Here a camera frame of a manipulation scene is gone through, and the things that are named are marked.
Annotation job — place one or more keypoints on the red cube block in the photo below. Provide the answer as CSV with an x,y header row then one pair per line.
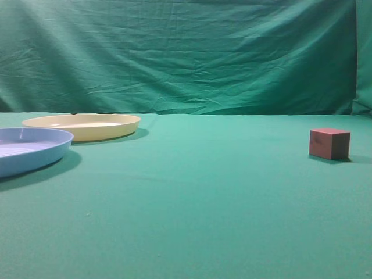
x,y
329,143

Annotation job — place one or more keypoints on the yellow plastic plate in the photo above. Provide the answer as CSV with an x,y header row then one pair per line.
x,y
89,126

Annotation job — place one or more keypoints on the blue plastic plate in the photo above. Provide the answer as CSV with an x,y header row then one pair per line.
x,y
25,149

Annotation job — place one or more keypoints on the green table cloth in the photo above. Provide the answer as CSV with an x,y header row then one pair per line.
x,y
191,196

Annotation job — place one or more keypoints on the green backdrop cloth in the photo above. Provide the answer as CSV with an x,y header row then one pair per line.
x,y
194,57

